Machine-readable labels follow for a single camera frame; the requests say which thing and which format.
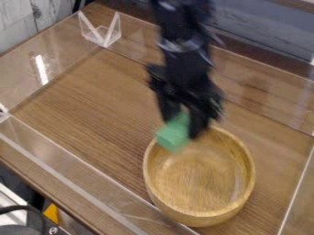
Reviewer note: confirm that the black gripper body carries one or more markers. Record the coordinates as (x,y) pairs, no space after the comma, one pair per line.
(184,76)

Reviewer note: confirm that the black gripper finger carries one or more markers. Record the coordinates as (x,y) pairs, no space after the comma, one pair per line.
(169,106)
(201,118)

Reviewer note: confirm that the green rectangular block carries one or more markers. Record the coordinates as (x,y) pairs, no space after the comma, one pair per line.
(173,135)

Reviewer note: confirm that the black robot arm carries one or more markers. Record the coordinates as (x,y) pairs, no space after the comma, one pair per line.
(181,19)

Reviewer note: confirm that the brown wooden bowl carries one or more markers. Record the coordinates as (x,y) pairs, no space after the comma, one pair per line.
(201,184)

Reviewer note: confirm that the clear acrylic tray walls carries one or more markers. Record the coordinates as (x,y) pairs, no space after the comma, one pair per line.
(78,120)

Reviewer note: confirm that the black device yellow sticker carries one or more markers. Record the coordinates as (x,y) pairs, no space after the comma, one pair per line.
(58,218)

